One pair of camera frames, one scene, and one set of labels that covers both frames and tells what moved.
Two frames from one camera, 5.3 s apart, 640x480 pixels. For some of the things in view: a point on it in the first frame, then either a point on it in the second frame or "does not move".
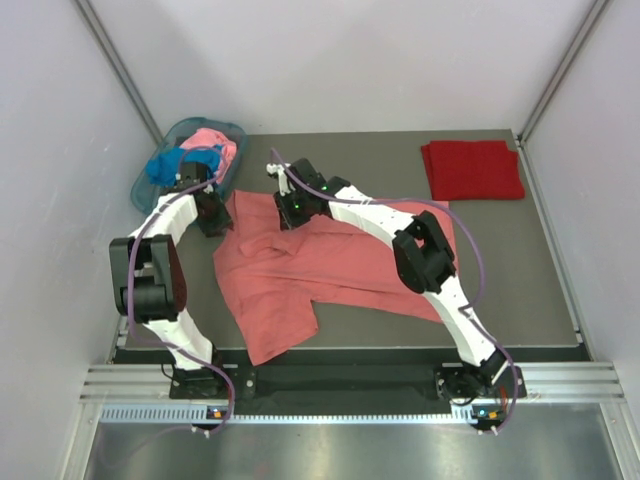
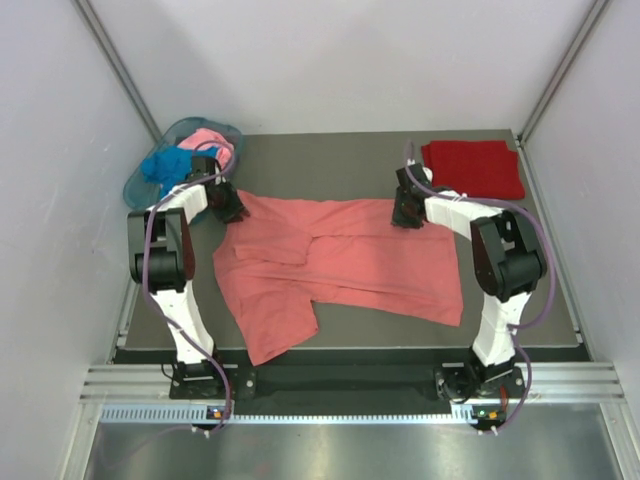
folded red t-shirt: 472,169 does not move
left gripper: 223,219 -> 230,214
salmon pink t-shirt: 275,275 does not move
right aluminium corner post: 599,11 does not move
